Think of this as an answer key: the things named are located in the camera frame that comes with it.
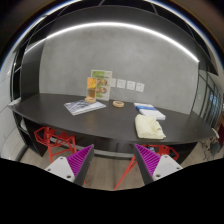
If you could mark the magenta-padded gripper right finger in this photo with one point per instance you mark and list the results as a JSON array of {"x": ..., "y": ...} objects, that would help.
[{"x": 165, "y": 166}]

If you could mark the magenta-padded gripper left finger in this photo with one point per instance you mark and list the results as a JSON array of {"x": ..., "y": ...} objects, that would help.
[{"x": 63, "y": 166}]

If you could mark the cream towel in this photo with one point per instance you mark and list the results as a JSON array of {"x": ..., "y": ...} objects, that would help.
[{"x": 148, "y": 128}]

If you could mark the red metal chair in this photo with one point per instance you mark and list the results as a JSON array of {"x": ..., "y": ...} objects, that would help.
[
  {"x": 166, "y": 151},
  {"x": 50, "y": 136}
]

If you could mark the white book with blue band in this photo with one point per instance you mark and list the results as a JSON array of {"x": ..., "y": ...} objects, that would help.
[{"x": 150, "y": 111}]

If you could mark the grey patterned magazine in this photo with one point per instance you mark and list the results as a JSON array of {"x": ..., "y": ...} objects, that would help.
[{"x": 83, "y": 106}]

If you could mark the masking tape roll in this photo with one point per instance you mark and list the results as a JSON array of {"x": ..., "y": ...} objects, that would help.
[{"x": 118, "y": 103}]

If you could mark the small sign on wooden base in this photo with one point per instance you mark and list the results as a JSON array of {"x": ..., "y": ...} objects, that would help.
[{"x": 91, "y": 88}]

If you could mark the large acrylic sign stand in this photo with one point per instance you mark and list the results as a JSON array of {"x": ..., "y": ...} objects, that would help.
[{"x": 104, "y": 83}]

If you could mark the curved white light strip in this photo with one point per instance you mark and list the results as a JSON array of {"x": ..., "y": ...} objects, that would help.
[{"x": 113, "y": 24}]

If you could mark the white wall plate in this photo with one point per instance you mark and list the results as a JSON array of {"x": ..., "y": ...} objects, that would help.
[
  {"x": 140, "y": 87},
  {"x": 113, "y": 82},
  {"x": 130, "y": 85},
  {"x": 121, "y": 83}
]

